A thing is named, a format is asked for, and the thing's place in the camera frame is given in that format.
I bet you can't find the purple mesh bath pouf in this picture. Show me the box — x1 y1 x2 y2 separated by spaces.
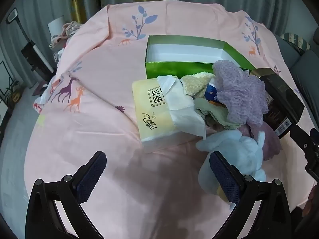
212 60 269 130

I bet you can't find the cream fluffy towel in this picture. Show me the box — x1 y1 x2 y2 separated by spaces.
180 72 216 97

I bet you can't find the light blue plush toy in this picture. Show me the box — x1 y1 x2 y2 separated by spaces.
196 129 267 205

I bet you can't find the pile of clothes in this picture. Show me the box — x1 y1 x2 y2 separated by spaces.
48 21 84 60

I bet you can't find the striped pillow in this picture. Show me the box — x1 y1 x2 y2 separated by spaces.
283 32 311 51

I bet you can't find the white cylinder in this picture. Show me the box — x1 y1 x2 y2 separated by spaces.
48 16 66 36

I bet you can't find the white tissue sheet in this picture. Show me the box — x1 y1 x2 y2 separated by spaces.
158 76 207 140

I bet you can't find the green cloth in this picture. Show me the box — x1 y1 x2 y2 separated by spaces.
194 98 246 130

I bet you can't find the mauve cloth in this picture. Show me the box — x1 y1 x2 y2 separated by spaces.
239 122 281 161

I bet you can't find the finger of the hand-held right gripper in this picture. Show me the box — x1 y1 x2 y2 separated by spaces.
289 124 319 155

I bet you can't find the black and white appliance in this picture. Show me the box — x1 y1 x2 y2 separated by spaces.
21 41 54 80

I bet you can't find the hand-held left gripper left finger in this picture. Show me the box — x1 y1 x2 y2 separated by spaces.
25 151 107 239

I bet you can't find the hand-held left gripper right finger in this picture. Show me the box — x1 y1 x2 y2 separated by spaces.
209 151 292 239

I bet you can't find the rounded rectangular stand mirror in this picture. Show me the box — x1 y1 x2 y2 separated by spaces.
6 9 33 43

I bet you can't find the yellow tissue pack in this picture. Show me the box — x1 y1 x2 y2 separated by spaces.
132 78 207 154

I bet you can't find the grey sofa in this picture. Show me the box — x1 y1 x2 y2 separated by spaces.
274 27 319 130

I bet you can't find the green cardboard box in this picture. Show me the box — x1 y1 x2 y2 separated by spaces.
145 35 257 80

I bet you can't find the pink printed bedsheet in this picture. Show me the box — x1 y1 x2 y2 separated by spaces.
24 0 314 239

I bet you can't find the small blue tissue packet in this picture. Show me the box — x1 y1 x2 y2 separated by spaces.
205 82 227 106

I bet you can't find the black tea box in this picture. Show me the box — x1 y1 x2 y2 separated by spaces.
249 68 305 140

